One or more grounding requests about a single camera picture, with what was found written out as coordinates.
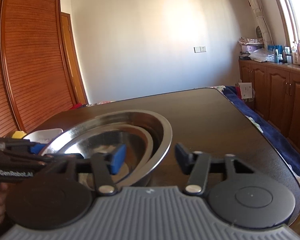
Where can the wooden sideboard cabinet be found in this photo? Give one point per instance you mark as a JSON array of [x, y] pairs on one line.
[[277, 95]]

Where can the large stainless steel bowl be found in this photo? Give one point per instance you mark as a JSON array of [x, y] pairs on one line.
[[158, 127]]

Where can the red folded cloth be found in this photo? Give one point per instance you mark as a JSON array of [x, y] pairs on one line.
[[76, 106]]

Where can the white paper bag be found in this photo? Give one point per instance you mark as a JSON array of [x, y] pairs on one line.
[[245, 91]]

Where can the clear plastic bag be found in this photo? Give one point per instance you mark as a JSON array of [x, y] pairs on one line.
[[262, 55]]

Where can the patterned curtain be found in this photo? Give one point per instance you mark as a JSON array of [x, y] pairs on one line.
[[257, 8]]

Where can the white wall switch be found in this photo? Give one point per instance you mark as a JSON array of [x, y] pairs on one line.
[[200, 49]]

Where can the floral bed blanket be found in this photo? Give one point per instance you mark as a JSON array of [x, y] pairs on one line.
[[216, 122]]

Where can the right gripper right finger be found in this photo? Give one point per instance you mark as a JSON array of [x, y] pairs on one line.
[[196, 165]]

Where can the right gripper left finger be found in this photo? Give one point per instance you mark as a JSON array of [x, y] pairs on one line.
[[103, 166]]

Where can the far floral square plate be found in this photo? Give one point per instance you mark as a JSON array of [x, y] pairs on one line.
[[43, 136]]

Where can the yellow plush toy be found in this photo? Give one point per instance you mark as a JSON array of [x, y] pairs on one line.
[[18, 135]]

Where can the dark blue blanket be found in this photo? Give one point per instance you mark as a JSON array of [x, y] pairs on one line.
[[291, 156]]

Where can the wooden slatted wardrobe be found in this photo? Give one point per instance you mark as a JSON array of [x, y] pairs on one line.
[[39, 71]]

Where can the floral storage box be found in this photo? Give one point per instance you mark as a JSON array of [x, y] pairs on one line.
[[249, 45]]

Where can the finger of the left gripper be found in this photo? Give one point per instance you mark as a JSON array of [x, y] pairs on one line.
[[51, 158], [23, 146]]

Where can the small stainless steel bowl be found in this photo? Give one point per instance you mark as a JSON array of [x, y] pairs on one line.
[[104, 139]]

